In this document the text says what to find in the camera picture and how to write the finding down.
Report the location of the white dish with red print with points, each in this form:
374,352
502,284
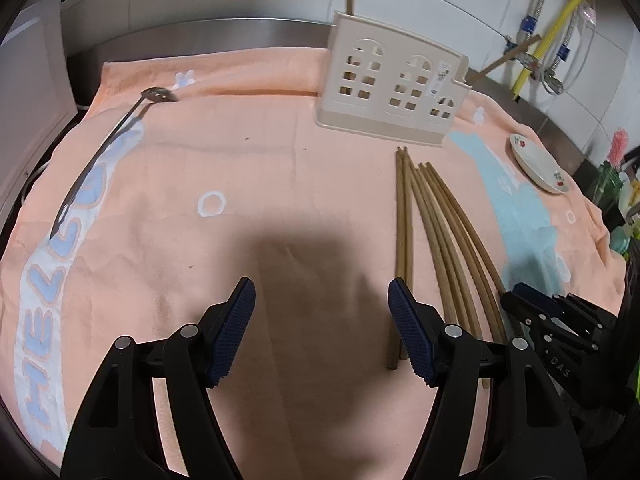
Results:
537,165

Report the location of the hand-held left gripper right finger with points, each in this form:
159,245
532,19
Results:
411,332

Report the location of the orange printed towel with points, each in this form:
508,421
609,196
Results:
250,160

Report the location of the clear plastic tube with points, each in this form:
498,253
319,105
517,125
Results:
592,25

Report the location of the metal angle valve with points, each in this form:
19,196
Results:
552,80

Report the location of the green glass vase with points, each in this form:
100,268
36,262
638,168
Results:
606,185

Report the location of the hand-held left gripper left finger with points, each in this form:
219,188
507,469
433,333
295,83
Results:
234,327

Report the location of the metal slotted spoon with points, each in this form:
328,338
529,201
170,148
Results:
160,94

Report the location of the beige plastic utensil holder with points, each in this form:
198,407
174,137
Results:
340,110

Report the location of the pink artificial flower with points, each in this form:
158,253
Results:
619,145

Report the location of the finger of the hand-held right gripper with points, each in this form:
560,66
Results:
520,310
535,292

